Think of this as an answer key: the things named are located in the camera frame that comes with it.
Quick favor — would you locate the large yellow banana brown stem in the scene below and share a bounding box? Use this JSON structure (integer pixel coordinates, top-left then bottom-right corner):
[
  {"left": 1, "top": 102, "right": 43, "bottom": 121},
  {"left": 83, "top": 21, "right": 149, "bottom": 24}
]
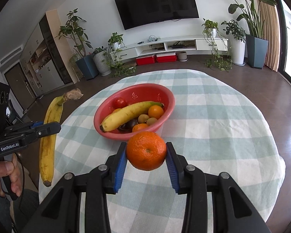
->
[{"left": 39, "top": 88, "right": 83, "bottom": 187}]

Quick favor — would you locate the large orange tangerine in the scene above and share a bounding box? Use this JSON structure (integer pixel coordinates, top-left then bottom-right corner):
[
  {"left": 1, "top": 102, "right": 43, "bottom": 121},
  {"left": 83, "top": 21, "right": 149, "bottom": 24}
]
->
[{"left": 126, "top": 131, "right": 167, "bottom": 171}]

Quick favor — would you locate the dark cherry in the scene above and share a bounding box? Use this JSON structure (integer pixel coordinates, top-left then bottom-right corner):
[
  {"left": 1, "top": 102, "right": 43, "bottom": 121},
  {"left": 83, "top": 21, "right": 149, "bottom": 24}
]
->
[{"left": 118, "top": 118, "right": 138, "bottom": 133}]

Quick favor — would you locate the small orange bottom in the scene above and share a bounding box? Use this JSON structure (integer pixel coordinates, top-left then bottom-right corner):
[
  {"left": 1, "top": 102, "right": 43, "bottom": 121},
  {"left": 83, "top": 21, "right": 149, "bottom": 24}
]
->
[{"left": 132, "top": 123, "right": 148, "bottom": 133}]

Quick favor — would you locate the brown longan alone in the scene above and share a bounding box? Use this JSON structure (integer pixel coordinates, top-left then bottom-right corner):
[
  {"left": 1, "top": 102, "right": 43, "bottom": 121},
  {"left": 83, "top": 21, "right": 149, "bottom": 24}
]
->
[{"left": 146, "top": 117, "right": 158, "bottom": 126}]

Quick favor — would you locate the small yellow banana green stem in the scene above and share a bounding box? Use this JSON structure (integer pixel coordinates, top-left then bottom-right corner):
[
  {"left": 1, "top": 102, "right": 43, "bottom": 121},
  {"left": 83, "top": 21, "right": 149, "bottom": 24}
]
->
[{"left": 100, "top": 101, "right": 164, "bottom": 132}]

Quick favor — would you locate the brown longan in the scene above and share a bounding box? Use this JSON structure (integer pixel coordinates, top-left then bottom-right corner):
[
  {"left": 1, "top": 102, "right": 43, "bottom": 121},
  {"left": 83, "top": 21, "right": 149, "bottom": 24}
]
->
[{"left": 138, "top": 114, "right": 150, "bottom": 124}]

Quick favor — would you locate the red cherry tomato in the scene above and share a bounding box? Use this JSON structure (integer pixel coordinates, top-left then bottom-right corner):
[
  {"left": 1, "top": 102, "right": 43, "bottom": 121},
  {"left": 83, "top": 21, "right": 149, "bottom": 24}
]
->
[{"left": 113, "top": 97, "right": 128, "bottom": 109}]

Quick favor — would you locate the person's left hand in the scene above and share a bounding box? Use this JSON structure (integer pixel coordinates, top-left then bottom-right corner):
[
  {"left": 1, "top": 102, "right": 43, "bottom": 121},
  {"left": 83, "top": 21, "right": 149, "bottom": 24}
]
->
[{"left": 0, "top": 154, "right": 22, "bottom": 197}]

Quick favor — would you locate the white display cabinet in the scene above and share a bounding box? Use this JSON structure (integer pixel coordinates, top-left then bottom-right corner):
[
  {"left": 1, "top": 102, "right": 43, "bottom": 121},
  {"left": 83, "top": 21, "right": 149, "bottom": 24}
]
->
[{"left": 20, "top": 10, "right": 79, "bottom": 96}]

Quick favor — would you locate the red plastic colander bowl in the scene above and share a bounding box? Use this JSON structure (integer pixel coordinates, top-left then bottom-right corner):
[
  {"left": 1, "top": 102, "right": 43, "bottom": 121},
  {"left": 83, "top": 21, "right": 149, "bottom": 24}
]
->
[{"left": 94, "top": 83, "right": 176, "bottom": 141}]

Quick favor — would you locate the plant in ribbed white pot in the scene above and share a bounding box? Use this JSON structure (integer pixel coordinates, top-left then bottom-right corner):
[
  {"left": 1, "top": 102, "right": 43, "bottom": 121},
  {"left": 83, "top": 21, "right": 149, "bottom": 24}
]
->
[{"left": 92, "top": 46, "right": 111, "bottom": 76}]

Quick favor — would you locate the left tree plant blue pot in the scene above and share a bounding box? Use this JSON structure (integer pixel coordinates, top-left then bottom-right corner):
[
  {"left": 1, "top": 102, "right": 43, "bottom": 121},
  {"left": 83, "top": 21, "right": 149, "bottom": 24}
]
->
[{"left": 58, "top": 8, "right": 98, "bottom": 81}]

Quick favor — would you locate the left red storage box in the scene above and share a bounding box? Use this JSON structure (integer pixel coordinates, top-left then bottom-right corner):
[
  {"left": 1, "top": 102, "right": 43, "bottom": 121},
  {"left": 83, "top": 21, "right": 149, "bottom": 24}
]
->
[{"left": 135, "top": 55, "right": 156, "bottom": 66}]

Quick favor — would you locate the red storage box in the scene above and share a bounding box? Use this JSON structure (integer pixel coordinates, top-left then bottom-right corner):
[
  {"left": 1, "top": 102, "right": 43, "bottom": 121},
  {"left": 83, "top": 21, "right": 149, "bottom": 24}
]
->
[
  {"left": 156, "top": 52, "right": 177, "bottom": 63},
  {"left": 135, "top": 55, "right": 156, "bottom": 66}
]

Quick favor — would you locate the right red storage box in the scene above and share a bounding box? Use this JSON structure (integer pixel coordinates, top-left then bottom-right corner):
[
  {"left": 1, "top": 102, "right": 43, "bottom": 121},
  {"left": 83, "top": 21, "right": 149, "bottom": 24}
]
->
[{"left": 156, "top": 52, "right": 177, "bottom": 63}]

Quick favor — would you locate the small grey pot on floor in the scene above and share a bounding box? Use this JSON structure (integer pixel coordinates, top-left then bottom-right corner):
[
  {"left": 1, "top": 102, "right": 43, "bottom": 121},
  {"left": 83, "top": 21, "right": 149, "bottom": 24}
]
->
[{"left": 177, "top": 51, "right": 188, "bottom": 62}]

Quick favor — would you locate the pothos plant on console left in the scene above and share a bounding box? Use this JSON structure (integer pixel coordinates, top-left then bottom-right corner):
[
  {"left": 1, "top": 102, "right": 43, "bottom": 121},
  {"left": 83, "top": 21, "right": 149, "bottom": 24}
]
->
[{"left": 105, "top": 32, "right": 136, "bottom": 77}]

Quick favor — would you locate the white tv console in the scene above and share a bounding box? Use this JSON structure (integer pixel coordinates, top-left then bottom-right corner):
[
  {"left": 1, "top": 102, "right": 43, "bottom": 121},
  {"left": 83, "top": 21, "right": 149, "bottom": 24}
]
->
[{"left": 120, "top": 35, "right": 228, "bottom": 61}]

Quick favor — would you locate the trailing vine plant on console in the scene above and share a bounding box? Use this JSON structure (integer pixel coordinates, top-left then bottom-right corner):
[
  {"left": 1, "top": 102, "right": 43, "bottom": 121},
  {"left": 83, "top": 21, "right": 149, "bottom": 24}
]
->
[{"left": 202, "top": 19, "right": 233, "bottom": 72}]

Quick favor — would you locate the bushy plant white tall pot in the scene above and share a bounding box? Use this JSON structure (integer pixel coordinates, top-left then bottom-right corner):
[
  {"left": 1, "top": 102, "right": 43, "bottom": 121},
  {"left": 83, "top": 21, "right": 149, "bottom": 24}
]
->
[{"left": 221, "top": 19, "right": 246, "bottom": 66}]

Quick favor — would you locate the tall plant blue square pot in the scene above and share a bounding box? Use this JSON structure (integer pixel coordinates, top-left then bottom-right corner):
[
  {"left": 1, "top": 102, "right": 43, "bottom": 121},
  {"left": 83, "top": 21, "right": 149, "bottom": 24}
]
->
[{"left": 228, "top": 0, "right": 277, "bottom": 69}]

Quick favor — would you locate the beige curtain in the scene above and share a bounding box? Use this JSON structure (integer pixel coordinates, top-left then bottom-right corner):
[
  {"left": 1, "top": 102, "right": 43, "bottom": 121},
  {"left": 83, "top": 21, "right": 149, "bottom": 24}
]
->
[{"left": 260, "top": 3, "right": 281, "bottom": 72}]

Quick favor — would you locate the black wall television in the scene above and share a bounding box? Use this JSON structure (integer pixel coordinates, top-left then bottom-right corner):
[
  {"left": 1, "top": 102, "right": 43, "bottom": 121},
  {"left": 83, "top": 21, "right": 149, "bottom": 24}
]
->
[{"left": 114, "top": 0, "right": 199, "bottom": 30}]

